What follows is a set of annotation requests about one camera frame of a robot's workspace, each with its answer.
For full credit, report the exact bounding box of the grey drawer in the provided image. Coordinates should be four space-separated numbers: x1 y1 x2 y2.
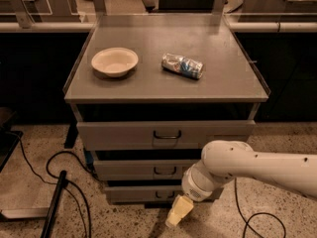
77 120 256 151
104 183 225 204
93 160 197 180

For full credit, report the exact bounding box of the crushed silver blue can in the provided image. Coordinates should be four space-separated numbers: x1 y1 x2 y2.
161 53 204 79

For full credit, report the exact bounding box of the grey bottom drawer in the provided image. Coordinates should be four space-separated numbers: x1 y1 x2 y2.
104 183 225 204

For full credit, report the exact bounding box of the black cable floor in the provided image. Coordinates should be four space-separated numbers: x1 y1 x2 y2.
6 129 100 238
233 178 287 238

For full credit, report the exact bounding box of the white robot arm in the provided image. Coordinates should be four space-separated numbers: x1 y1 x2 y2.
165 140 317 227

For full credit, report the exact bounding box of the black cable right floor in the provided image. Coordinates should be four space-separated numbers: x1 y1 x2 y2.
233 178 287 238

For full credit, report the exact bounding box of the black bar on floor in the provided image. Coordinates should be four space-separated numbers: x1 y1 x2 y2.
41 171 66 238

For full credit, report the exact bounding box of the white horizontal rail pipe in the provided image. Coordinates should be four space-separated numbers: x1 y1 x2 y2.
0 22 317 33

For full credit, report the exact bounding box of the white paper bowl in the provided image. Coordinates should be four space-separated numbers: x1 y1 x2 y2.
91 48 139 77

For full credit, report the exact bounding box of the dark tray left edge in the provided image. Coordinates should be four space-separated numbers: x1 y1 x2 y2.
0 131 23 173

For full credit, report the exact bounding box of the black cable left floor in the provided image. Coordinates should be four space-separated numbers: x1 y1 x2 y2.
6 129 100 238

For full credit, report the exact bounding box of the grey top drawer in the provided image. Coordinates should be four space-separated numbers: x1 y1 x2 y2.
77 120 256 151

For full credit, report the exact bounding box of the grey drawer cabinet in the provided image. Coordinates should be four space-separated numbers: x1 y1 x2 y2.
65 14 269 204

